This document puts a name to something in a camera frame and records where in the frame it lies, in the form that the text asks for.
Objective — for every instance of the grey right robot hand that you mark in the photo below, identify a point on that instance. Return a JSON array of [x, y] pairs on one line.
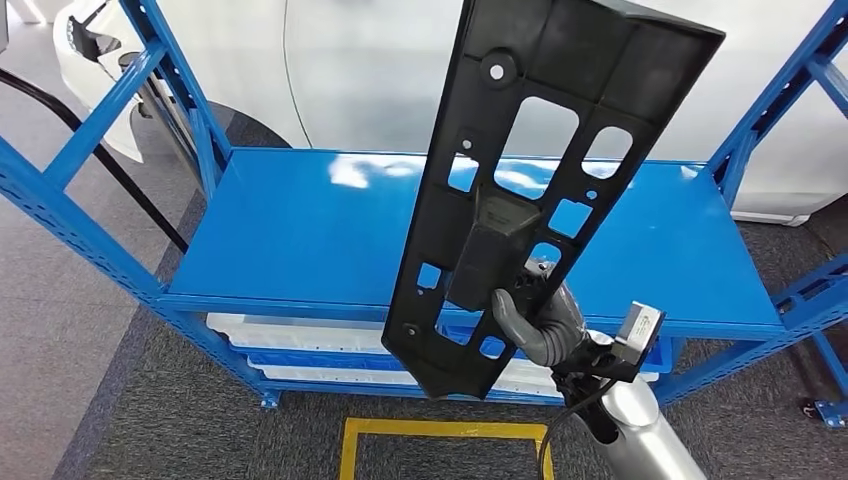
[[550, 338]]

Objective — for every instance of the black plastic plate part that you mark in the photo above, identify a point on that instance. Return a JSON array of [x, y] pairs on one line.
[[570, 53]]

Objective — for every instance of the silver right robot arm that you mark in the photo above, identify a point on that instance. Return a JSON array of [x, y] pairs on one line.
[[636, 430]]

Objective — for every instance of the blue metal shelf rack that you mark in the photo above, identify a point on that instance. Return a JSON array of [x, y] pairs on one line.
[[298, 232]]

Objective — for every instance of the white car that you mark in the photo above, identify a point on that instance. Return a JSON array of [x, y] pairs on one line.
[[371, 73]]

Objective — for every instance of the white car bumper panel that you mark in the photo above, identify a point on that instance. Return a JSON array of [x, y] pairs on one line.
[[86, 73]]

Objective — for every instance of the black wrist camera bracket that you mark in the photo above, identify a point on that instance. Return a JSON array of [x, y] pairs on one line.
[[583, 361]]

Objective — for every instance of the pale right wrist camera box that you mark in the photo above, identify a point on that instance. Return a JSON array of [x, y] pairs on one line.
[[636, 331]]

